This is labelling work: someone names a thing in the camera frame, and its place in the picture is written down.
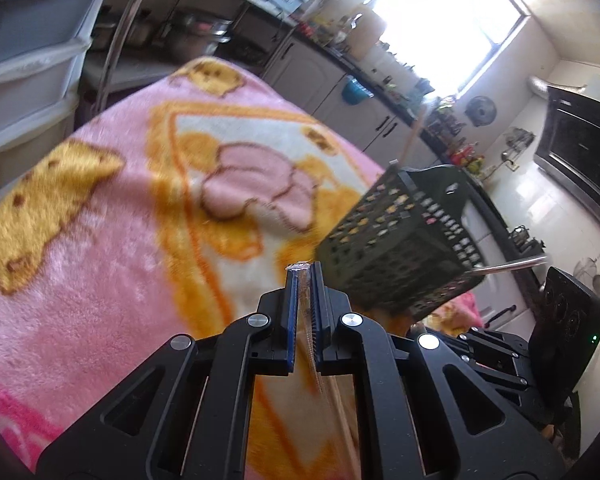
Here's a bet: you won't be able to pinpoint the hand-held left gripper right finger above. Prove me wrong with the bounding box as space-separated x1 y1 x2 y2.
310 262 568 480

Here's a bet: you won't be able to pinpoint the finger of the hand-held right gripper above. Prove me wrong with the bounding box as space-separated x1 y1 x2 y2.
457 326 531 361
472 355 551 426

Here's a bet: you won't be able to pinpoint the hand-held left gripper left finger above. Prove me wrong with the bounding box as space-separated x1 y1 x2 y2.
35 269 301 480

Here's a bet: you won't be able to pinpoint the chopsticks packet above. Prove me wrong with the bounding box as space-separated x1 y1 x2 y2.
286 260 358 480

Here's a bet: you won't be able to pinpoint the green perforated utensil basket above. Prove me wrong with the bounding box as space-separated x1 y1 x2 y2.
314 165 486 321

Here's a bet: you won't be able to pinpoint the shiny thin rod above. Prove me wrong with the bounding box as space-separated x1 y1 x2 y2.
470 255 548 275

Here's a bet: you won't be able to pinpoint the black steel appliance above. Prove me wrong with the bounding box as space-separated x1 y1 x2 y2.
532 85 600 231

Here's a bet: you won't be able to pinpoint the printed pink blanket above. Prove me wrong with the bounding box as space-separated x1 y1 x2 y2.
0 56 481 480

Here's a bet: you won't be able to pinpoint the row of condiment bottles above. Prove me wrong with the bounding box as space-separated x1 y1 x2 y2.
425 105 487 172

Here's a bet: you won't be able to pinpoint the white kitchen cabinets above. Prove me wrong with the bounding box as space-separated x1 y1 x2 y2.
262 35 443 166

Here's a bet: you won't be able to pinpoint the blue plastic bowl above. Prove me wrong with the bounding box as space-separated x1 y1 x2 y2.
341 76 373 106

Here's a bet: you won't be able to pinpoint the beige container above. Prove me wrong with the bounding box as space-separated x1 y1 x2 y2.
352 7 387 61

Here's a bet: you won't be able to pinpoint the metal cooking pot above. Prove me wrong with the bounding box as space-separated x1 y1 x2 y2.
172 10 233 58

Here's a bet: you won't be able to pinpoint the kitchen window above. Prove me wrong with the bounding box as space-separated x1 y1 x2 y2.
370 0 531 96

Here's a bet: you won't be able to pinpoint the curved metal pipe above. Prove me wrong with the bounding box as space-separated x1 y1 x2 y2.
97 0 163 111

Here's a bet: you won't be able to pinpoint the white plastic drawer unit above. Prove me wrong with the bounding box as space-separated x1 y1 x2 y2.
0 0 112 201

